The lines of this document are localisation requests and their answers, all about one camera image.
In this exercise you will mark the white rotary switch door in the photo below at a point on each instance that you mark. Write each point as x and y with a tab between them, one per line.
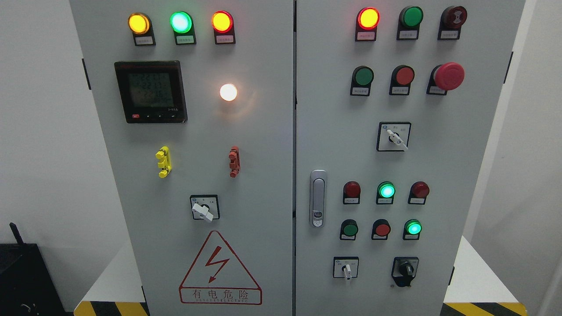
205	207

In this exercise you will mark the red lit indicator light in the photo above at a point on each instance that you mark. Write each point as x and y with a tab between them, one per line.
223	28

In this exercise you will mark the green lit indicator light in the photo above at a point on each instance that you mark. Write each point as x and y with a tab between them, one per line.
183	27

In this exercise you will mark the yellow indicator light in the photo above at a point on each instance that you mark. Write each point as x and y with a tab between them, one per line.
142	29

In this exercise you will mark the red terminal connector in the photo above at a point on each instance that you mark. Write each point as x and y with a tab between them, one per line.
234	164

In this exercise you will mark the dark red indicator left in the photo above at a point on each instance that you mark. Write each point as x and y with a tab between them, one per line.
351	193

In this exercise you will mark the dark red indicator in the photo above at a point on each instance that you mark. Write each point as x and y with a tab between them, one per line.
351	193
419	192

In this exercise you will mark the clear round light bulb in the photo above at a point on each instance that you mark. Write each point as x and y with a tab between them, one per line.
228	92

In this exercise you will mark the green push button lower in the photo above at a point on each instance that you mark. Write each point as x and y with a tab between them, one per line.
349	229

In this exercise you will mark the green push button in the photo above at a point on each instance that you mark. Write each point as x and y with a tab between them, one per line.
349	229
361	81

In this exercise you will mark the grey left cabinet door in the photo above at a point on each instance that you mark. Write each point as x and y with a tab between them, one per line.
256	205

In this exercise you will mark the grey cabinet door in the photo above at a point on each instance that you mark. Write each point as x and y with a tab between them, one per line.
256	205
338	133

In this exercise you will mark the green lit indicator middle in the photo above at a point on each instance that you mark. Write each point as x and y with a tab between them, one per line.
385	193

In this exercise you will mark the green push button upper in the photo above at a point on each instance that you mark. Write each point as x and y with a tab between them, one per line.
361	81

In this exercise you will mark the yellow terminal connector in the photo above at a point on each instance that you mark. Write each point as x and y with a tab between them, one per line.
164	162

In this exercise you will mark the red push button lower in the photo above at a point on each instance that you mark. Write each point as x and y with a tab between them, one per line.
380	230

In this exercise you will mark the red push button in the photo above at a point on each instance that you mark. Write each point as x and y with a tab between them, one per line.
380	230
401	79

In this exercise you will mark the grey right cabinet door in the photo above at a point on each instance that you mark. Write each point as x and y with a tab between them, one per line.
338	133

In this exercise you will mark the red electric hazard sticker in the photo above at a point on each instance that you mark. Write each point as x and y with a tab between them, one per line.
217	276

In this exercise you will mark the dark red indicator right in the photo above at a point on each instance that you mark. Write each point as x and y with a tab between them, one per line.
419	192

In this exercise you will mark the black digital power meter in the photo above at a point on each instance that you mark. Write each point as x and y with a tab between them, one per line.
151	91

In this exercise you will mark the red push button upper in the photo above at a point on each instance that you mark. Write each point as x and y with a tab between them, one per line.
401	79

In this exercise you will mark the green lit button lower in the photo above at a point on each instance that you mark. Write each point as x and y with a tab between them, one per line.
411	230

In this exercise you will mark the red lit light right door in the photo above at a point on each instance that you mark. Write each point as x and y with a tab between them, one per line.
366	24

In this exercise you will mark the red emergency stop mushroom button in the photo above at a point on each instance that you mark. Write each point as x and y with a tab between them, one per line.
444	78

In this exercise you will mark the green unlit top indicator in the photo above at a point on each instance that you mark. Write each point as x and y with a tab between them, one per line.
410	19

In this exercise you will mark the dark red buzzer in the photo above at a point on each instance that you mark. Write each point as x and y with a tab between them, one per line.
452	19

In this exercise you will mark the white platform with hazard stripes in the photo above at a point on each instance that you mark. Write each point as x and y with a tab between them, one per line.
474	291

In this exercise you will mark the black box with antenna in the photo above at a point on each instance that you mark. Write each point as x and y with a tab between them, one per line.
26	288

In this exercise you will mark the silver door latch handle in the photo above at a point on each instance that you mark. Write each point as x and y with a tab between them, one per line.
317	197

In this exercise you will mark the white rotary switch upper right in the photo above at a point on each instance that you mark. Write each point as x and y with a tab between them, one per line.
393	136

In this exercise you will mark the white rotary switch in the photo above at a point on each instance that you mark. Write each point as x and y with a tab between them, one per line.
393	136
346	267

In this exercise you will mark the white rotary switch lower right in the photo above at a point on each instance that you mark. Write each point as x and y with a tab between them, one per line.
346	267

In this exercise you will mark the black selector knob switch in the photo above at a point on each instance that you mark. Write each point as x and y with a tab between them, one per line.
404	270

